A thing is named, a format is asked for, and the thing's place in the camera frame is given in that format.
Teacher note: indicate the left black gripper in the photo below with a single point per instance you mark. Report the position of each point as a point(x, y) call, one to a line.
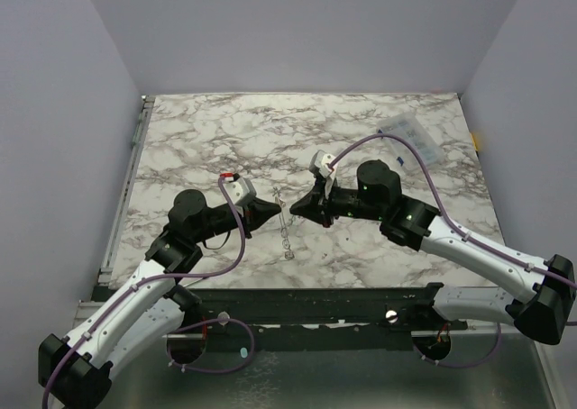
point(256, 213)

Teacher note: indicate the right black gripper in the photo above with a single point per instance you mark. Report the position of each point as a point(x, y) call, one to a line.
point(325, 203)

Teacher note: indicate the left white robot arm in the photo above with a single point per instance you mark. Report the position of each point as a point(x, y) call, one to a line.
point(77, 369)

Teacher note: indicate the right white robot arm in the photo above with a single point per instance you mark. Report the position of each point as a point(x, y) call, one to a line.
point(533, 294)

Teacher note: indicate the clear plastic organizer box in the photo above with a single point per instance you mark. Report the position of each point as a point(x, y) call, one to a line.
point(407, 127)

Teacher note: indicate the yellow tape tab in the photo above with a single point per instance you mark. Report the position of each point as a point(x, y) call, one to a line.
point(475, 142)

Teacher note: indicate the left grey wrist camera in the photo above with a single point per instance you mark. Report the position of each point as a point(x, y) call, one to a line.
point(241, 191)

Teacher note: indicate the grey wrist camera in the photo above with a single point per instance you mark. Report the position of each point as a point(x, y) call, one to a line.
point(241, 191)
point(319, 164)

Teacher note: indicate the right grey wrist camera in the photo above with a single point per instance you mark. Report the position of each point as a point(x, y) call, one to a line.
point(319, 164)

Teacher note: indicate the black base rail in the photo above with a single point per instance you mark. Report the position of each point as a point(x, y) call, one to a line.
point(310, 319)

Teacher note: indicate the metal side rail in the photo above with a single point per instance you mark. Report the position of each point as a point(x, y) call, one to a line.
point(143, 121)

